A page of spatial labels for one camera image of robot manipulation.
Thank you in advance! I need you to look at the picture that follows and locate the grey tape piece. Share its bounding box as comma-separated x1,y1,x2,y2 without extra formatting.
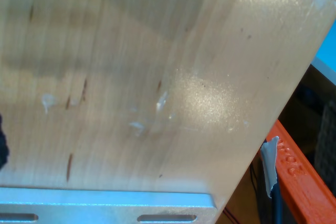
259,136,280,199

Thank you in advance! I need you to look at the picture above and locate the silver slotted mounting plate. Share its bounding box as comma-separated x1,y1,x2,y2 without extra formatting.
0,186,219,224

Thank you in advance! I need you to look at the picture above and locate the orange plastic part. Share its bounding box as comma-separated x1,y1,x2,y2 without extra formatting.
264,119,336,224

